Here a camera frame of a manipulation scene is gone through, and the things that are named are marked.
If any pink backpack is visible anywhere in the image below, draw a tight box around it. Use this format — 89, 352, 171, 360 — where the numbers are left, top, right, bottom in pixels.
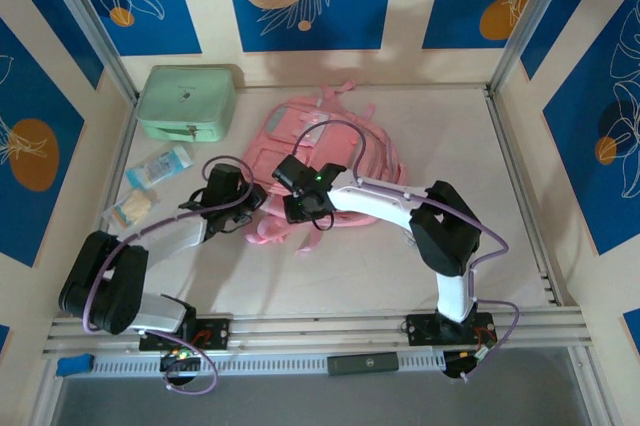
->
242, 80, 409, 255

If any blue white tissue pack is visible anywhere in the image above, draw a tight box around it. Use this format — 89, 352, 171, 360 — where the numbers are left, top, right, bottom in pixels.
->
125, 145, 195, 191

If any clear snack packet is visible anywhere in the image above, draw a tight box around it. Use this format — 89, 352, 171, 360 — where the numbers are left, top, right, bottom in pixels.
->
102, 189, 161, 227

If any mint green zip pouch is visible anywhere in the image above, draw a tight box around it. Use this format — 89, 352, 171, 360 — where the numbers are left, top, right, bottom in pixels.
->
137, 64, 237, 143

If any dark rectangular bar device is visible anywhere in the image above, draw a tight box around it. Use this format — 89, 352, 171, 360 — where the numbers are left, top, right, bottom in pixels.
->
327, 353, 400, 377

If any blue tape piece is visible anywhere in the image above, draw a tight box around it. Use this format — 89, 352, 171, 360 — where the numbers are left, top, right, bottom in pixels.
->
54, 354, 96, 377

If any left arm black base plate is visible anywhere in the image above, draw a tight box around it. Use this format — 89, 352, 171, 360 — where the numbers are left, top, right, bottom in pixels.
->
138, 318, 234, 353

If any aluminium side rail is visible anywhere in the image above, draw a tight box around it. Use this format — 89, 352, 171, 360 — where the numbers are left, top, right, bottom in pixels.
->
72, 93, 144, 320
483, 88, 571, 307

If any aluminium front rail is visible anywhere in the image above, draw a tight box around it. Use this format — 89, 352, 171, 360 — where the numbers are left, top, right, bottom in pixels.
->
42, 308, 596, 358

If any grey slotted cable duct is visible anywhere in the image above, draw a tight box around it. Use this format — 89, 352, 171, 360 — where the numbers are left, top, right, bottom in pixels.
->
92, 351, 447, 378

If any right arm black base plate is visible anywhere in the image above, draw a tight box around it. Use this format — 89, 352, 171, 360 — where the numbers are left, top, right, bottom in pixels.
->
405, 313, 499, 347

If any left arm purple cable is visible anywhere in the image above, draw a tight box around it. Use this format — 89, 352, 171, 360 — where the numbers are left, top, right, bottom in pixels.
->
82, 156, 256, 397

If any left black cable bracket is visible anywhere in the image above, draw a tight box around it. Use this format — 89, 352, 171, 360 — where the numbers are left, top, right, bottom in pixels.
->
158, 350, 201, 388

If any black cable bracket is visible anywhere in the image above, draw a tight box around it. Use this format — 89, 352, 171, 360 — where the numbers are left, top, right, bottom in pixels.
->
442, 348, 494, 381
158, 350, 201, 388

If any right black cable bracket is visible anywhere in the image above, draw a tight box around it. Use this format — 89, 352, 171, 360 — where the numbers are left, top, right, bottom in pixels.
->
442, 348, 494, 381

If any aluminium frame post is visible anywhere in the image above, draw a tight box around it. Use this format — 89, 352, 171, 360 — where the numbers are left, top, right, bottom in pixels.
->
489, 0, 574, 95
37, 0, 141, 105

